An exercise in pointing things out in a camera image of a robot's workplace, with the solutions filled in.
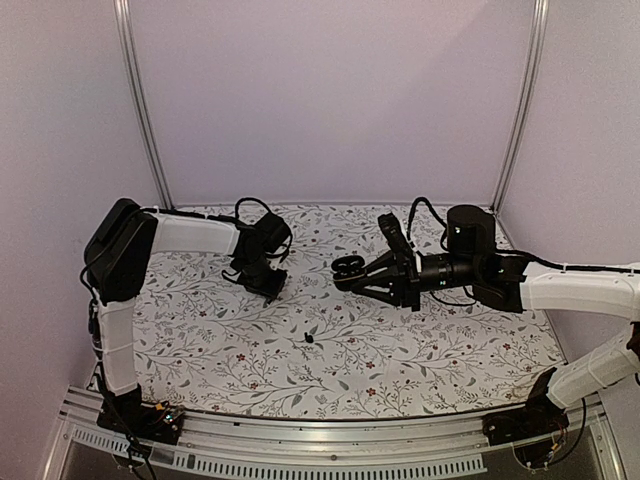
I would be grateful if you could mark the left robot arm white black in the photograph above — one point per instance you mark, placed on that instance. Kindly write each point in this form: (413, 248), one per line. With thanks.
(119, 252)

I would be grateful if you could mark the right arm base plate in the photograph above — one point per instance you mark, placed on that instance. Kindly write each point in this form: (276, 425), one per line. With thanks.
(537, 417)

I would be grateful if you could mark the left aluminium corner post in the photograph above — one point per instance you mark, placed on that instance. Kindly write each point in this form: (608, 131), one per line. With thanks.
(122, 11)

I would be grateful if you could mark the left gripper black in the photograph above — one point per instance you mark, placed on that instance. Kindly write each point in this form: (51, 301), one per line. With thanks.
(271, 292)

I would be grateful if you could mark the aluminium corner post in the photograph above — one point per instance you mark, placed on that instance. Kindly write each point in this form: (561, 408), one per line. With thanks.
(532, 64)
(122, 11)

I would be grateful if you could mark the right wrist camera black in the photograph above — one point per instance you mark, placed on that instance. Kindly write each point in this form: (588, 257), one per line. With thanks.
(396, 240)

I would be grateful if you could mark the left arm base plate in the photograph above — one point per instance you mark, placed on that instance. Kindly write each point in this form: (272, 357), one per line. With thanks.
(129, 415)

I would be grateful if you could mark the right aluminium corner post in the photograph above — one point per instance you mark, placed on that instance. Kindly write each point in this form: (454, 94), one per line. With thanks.
(532, 64)

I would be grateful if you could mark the aluminium front rail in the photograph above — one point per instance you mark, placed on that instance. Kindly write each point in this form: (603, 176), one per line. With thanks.
(217, 446)

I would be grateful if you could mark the floral table mat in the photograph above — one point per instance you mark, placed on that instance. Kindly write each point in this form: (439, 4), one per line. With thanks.
(208, 344)

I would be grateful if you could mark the black earbud charging case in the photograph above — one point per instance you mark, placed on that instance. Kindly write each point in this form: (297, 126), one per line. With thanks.
(347, 270)

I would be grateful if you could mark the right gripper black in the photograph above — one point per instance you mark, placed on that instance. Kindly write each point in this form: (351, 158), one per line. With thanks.
(394, 271)

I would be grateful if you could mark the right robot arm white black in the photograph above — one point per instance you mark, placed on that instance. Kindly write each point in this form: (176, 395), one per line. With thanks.
(607, 290)

